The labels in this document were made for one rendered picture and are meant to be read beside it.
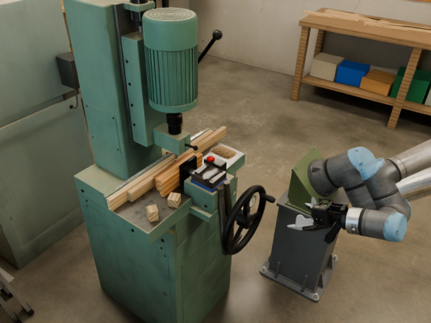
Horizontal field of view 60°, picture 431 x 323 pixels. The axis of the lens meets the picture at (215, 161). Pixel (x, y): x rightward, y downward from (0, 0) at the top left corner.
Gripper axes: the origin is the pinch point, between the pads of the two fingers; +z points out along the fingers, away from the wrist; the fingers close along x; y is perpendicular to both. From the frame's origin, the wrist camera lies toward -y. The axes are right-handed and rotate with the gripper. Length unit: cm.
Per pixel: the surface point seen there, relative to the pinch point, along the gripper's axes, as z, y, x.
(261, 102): 157, -32, -226
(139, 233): 34, 16, 44
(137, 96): 44, 56, 18
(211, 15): 260, 63, -306
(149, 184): 43, 24, 27
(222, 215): 20.3, 8.2, 17.1
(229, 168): 29.5, 15.6, -4.0
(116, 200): 44, 26, 41
